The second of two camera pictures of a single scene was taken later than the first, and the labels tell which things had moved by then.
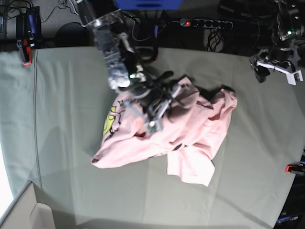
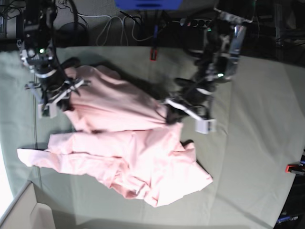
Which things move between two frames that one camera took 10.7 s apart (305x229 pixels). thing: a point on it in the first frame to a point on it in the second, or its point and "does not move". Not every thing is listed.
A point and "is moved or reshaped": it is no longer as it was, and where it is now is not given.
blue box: x=148 y=5 does not move
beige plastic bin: x=25 y=212 does not move
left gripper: x=155 y=93 to x=58 y=94
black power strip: x=206 y=24 does not move
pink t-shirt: x=195 y=123 is moved or reshaped
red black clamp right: x=297 y=169 does not move
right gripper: x=282 y=60 to x=193 y=102
